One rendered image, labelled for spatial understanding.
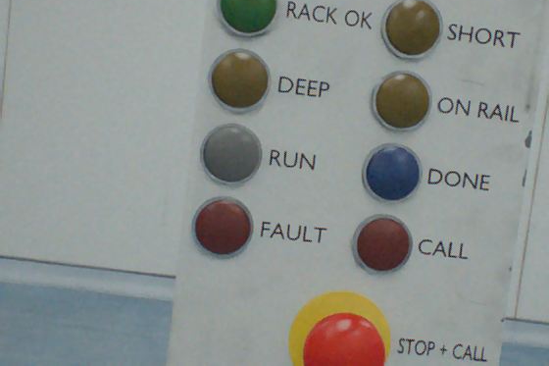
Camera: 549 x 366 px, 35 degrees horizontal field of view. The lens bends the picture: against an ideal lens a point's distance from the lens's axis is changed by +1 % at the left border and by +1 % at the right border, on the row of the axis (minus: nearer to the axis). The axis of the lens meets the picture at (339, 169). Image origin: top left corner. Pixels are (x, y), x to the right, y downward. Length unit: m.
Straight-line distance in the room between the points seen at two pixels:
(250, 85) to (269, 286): 0.10
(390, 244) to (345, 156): 0.05
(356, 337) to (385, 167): 0.08
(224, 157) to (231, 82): 0.04
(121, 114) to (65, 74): 0.29
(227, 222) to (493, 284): 0.14
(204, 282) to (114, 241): 3.54
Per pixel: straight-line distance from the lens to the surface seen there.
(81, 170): 3.96
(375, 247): 0.43
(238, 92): 0.41
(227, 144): 0.42
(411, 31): 0.42
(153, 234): 3.92
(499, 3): 0.44
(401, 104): 0.42
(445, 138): 0.43
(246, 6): 0.41
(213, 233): 0.42
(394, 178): 0.42
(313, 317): 0.44
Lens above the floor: 1.04
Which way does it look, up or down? 6 degrees down
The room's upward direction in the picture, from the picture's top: 7 degrees clockwise
